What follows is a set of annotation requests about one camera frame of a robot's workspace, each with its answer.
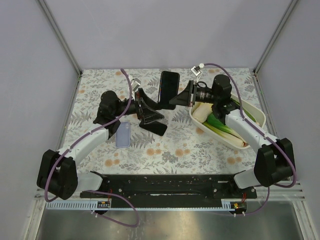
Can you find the white toy cabbage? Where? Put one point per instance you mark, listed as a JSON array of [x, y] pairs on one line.
[[202, 112]]

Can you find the black smartphone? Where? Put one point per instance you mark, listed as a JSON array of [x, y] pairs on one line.
[[155, 127]]

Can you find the lilac phone case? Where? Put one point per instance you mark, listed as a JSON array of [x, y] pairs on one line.
[[123, 135]]

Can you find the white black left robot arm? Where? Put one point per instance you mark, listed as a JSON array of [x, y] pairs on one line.
[[58, 169]]

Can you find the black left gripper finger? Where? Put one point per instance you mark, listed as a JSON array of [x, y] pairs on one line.
[[149, 102], [149, 116]]

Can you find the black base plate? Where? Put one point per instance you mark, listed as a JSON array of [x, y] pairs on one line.
[[166, 191]]

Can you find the black phone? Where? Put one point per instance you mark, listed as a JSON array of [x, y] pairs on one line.
[[168, 89]]

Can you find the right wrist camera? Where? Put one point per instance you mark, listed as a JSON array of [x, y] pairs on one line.
[[197, 71]]

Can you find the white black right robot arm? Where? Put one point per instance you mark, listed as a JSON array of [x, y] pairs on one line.
[[274, 157]]

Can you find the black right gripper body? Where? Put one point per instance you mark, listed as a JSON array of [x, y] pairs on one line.
[[191, 90]]

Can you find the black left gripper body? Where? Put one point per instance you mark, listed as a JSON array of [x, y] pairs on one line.
[[140, 108]]

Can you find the toy bok choy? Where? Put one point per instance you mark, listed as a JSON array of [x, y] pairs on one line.
[[224, 131]]

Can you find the floral tablecloth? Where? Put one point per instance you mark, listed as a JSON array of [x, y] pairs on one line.
[[183, 149]]

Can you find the white oval basket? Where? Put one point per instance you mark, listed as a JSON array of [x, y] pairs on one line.
[[245, 127]]

